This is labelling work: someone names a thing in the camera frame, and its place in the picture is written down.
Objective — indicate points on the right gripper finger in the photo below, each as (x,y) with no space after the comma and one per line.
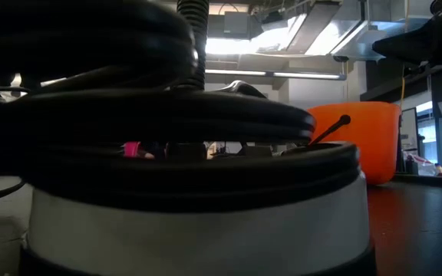
(405,44)

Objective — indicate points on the orange plastic bucket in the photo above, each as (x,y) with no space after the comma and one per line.
(370,142)

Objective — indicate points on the white plastic bag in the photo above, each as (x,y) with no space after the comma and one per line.
(422,165)

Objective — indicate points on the ceiling light tube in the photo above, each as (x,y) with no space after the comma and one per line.
(278,73)

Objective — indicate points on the grey ceiling box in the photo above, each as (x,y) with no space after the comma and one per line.
(236,23)

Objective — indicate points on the black table mat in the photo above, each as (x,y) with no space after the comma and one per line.
(424,230)

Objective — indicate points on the white desk lamp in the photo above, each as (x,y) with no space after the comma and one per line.
(205,237)

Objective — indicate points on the pink plastic bucket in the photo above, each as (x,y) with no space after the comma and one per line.
(132,149)

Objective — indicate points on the silver ceiling duct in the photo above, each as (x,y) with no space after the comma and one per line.
(320,34)

